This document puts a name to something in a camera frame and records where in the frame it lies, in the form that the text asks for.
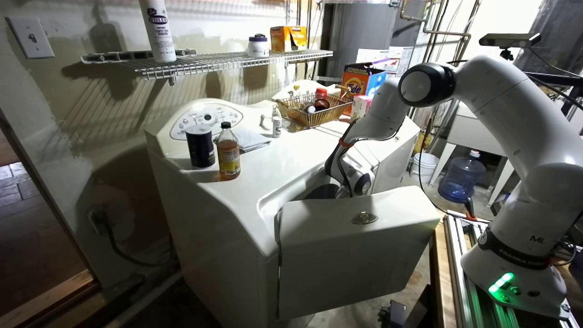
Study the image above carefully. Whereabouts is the white washing machine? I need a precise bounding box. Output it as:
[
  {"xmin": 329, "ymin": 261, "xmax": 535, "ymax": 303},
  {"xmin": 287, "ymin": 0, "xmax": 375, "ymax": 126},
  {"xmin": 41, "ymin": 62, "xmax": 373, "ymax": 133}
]
[{"xmin": 144, "ymin": 97, "xmax": 379, "ymax": 328}]

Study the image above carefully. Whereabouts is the white paper sheet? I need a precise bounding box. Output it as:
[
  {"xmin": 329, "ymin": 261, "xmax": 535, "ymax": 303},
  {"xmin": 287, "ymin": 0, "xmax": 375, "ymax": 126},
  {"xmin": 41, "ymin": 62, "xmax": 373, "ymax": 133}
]
[{"xmin": 233, "ymin": 126, "xmax": 271, "ymax": 153}]

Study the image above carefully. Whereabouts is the wicker basket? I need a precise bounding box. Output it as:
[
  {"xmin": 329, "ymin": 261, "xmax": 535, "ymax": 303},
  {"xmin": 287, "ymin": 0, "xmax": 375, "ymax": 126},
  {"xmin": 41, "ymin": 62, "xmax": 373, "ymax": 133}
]
[{"xmin": 275, "ymin": 84, "xmax": 355, "ymax": 129}]

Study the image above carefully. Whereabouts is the amber liquid bottle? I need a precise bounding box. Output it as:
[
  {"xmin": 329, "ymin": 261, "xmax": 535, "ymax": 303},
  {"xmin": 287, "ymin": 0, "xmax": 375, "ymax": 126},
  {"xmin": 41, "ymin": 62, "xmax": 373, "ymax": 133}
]
[{"xmin": 215, "ymin": 119, "xmax": 242, "ymax": 182}]

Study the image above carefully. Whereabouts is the red labelled bottle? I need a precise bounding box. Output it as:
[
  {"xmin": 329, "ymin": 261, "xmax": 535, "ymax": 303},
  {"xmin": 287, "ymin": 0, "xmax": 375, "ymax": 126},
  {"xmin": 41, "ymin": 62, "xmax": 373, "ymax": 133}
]
[{"xmin": 313, "ymin": 88, "xmax": 331, "ymax": 113}]

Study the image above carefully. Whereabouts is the pink box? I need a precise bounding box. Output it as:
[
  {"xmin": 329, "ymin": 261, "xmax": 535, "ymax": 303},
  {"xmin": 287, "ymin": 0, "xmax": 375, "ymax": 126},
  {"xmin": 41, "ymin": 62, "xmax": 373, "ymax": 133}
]
[{"xmin": 351, "ymin": 93, "xmax": 375, "ymax": 122}]

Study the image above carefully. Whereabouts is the dark cylindrical can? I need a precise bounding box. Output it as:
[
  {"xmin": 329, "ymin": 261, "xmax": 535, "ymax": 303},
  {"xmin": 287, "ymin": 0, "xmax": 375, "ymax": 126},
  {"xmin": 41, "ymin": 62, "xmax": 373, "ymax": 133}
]
[{"xmin": 184, "ymin": 126, "xmax": 216, "ymax": 170}]

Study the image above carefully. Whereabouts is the white dryer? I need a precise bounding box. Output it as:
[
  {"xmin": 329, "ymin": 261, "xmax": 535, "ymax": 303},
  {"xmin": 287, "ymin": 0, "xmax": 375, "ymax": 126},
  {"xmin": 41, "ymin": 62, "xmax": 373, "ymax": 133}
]
[{"xmin": 326, "ymin": 108, "xmax": 422, "ymax": 197}]

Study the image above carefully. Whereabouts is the orange detergent box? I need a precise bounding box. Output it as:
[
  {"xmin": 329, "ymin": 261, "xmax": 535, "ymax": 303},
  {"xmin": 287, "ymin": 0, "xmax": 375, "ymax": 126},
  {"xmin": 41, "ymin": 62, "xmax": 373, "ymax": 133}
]
[{"xmin": 340, "ymin": 62, "xmax": 388, "ymax": 98}]

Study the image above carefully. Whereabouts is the white jar dark lid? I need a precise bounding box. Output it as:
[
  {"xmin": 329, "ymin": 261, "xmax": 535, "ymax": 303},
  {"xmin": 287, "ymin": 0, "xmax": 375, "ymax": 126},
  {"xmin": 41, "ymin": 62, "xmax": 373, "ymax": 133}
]
[{"xmin": 246, "ymin": 33, "xmax": 271, "ymax": 58}]

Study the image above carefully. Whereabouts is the yellow box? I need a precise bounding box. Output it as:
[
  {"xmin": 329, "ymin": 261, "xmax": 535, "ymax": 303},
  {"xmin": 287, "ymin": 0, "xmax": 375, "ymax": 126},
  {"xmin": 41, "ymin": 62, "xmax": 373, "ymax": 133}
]
[{"xmin": 269, "ymin": 24, "xmax": 309, "ymax": 53}]

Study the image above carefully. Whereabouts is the white bucket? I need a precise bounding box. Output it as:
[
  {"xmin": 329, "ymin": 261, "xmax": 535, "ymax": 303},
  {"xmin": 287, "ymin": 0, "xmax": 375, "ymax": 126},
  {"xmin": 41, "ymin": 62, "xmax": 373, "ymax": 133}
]
[{"xmin": 417, "ymin": 151, "xmax": 440, "ymax": 184}]

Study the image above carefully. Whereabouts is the grey water heater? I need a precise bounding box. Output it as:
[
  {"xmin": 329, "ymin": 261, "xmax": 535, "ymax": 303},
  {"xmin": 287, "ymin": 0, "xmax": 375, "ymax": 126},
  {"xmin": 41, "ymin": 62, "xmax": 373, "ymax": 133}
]
[{"xmin": 318, "ymin": 2, "xmax": 406, "ymax": 80}]

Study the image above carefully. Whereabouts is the blue water jug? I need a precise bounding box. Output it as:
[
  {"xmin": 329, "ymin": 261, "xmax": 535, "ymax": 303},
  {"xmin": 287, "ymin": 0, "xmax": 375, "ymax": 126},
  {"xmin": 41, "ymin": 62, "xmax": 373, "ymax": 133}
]
[{"xmin": 437, "ymin": 150, "xmax": 486, "ymax": 206}]

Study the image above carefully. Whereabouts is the white utility sink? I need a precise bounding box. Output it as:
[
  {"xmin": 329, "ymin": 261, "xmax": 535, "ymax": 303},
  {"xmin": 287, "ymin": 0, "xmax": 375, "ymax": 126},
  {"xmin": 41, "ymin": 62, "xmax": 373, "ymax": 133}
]
[{"xmin": 444, "ymin": 98, "xmax": 508, "ymax": 160}]

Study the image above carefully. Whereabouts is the white spray can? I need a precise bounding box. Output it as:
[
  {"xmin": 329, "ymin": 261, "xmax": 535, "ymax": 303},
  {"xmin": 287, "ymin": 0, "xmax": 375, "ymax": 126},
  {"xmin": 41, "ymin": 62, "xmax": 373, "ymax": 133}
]
[{"xmin": 138, "ymin": 0, "xmax": 178, "ymax": 64}]

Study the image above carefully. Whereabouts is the robot mounting table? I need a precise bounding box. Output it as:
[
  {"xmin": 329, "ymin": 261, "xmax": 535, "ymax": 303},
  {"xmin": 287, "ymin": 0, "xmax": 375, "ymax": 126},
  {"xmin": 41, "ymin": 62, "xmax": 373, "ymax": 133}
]
[{"xmin": 431, "ymin": 208, "xmax": 583, "ymax": 328}]

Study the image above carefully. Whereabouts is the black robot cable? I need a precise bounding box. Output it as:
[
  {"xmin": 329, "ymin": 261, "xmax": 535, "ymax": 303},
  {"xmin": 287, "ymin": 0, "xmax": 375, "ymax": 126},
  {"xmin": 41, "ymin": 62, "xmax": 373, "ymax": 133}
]
[{"xmin": 335, "ymin": 120, "xmax": 360, "ymax": 188}]

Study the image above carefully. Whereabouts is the white wire shelf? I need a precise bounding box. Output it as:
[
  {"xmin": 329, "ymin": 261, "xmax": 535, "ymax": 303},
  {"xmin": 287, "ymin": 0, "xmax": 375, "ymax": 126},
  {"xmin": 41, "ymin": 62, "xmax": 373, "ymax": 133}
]
[{"xmin": 78, "ymin": 46, "xmax": 335, "ymax": 80}]

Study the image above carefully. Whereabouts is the black power cable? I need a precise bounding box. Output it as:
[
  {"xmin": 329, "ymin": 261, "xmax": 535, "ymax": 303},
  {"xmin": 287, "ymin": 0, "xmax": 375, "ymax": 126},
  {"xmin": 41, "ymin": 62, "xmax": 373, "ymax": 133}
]
[{"xmin": 98, "ymin": 215, "xmax": 178, "ymax": 270}]

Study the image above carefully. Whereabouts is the black camera on stand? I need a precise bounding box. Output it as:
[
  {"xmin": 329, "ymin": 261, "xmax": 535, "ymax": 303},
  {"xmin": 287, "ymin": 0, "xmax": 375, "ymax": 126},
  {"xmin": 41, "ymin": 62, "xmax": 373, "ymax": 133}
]
[{"xmin": 477, "ymin": 31, "xmax": 583, "ymax": 88}]

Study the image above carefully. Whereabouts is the white wall switch plate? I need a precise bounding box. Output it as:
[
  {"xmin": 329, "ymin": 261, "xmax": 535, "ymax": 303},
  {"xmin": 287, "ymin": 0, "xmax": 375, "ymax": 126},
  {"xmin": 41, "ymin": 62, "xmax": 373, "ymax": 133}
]
[{"xmin": 5, "ymin": 15, "xmax": 56, "ymax": 60}]

